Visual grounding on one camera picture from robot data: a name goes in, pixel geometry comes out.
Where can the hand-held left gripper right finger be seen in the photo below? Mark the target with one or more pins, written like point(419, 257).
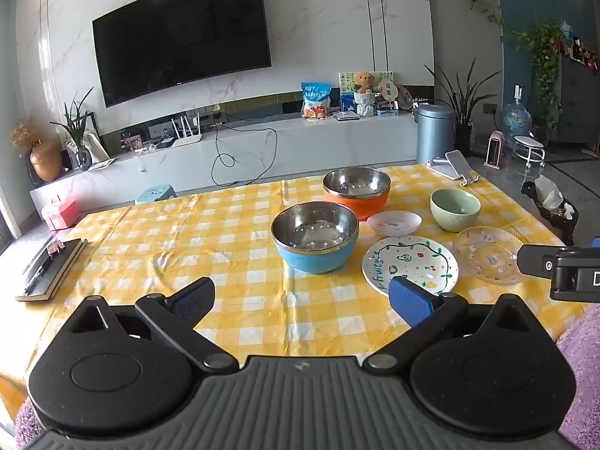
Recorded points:
point(412, 297)

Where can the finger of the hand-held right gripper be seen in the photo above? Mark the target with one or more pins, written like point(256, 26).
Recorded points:
point(534, 260)

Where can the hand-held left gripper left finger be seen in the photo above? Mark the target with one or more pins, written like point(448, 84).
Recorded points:
point(194, 297)

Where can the white fruit-print plate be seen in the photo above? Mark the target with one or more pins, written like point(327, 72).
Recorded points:
point(415, 262)

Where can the clear patterned glass plate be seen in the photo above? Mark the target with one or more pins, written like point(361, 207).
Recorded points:
point(487, 253)

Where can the small white plate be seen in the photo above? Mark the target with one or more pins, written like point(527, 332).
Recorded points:
point(393, 225)

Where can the green ceramic bowl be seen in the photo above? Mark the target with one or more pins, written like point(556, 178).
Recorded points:
point(454, 219)

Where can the orange steel bowl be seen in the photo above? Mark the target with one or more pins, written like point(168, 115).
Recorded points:
point(370, 207)

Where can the blue steel bowl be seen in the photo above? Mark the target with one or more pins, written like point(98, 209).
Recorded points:
point(314, 258)

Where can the pink bin with black bag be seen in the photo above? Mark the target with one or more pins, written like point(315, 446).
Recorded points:
point(555, 215)

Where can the yellow checked tablecloth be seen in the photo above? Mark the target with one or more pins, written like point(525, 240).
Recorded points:
point(187, 243)

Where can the light blue plastic stool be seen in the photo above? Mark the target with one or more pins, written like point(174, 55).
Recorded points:
point(154, 193)

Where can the small white heater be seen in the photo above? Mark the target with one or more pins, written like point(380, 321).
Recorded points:
point(495, 151)

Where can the white round stool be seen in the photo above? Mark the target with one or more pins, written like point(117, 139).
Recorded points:
point(528, 143)

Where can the white phone stand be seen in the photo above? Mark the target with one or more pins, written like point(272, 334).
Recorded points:
point(438, 165)
point(459, 163)

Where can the water jug with pump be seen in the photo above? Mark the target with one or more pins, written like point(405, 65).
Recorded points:
point(516, 122)

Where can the black book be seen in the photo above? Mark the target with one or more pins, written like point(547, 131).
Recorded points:
point(51, 269)

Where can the white wifi router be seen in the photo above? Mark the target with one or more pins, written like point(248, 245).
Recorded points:
point(187, 139)

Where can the pink storage box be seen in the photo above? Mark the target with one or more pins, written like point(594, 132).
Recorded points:
point(60, 213)

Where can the grey-blue metal pedal bin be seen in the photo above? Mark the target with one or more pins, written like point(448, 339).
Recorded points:
point(435, 136)

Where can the dark grey cabinet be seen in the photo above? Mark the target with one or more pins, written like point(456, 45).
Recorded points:
point(579, 103)

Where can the tall-leaf potted plant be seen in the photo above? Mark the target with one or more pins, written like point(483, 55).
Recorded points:
point(461, 108)

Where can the white marble TV cabinet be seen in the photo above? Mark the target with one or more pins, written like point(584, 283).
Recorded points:
point(304, 150)

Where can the plant in glass vase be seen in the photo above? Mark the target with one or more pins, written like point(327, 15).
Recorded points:
point(82, 152)

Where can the flat silver box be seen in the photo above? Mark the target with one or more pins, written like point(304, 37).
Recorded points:
point(347, 116)

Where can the white knitted basket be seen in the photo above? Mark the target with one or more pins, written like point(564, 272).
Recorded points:
point(364, 104)

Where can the decorative display plate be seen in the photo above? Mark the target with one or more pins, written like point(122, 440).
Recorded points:
point(405, 97)

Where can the copper vase with dried flowers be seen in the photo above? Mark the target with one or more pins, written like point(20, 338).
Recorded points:
point(46, 161)

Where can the hanging pothos plant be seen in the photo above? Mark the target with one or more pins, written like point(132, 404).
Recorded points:
point(546, 56)

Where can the blue tissue pack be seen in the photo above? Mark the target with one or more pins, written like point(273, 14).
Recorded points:
point(348, 103)

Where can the round hand fan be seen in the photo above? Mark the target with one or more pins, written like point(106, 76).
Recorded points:
point(388, 90)

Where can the group of small bottles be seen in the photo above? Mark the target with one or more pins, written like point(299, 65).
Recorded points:
point(583, 49)

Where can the blue snack bag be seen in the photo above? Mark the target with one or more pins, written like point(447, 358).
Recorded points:
point(316, 101)

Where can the brown teddy bear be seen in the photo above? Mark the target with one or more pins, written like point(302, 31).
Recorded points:
point(364, 82)

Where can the green picture board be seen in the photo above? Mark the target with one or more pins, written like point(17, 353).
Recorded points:
point(346, 79)

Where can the wall socket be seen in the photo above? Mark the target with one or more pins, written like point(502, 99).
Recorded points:
point(490, 108)

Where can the pink photo frame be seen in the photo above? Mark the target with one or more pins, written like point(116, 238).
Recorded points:
point(132, 143)

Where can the black wall television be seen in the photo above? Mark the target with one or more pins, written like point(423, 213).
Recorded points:
point(183, 37)

